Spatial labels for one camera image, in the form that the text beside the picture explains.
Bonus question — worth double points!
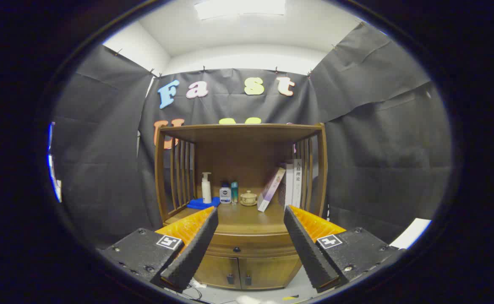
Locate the black floor cable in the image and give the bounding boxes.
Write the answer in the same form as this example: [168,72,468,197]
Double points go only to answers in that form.
[175,281,207,301]

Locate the blue folded cloth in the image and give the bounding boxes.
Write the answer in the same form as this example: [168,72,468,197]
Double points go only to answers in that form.
[186,197,221,210]

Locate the wooden countertop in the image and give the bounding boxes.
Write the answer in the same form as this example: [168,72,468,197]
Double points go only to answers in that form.
[164,202,328,235]

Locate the patterned cover book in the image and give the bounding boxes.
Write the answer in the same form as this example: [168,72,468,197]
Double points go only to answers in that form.
[278,164,294,208]

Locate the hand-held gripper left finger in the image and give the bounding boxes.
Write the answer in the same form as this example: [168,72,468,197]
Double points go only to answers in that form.
[99,206,219,293]

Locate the wooden cabinet door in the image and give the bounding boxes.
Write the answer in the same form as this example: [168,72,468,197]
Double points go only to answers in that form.
[238,255,302,291]
[194,255,241,290]

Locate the wooden cabinet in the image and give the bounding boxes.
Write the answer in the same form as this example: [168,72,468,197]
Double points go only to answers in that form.
[154,122,328,291]

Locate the ceiling light panel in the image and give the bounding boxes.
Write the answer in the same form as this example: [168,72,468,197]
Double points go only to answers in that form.
[194,0,287,20]

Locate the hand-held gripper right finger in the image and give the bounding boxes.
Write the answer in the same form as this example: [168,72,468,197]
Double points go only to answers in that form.
[284,205,404,293]

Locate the white table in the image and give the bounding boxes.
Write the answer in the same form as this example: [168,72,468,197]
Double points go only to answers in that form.
[390,218,432,250]

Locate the white pump bottle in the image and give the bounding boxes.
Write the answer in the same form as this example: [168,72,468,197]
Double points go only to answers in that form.
[201,172,212,204]

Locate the purple cover book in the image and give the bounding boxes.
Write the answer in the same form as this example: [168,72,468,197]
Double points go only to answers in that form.
[257,167,286,212]

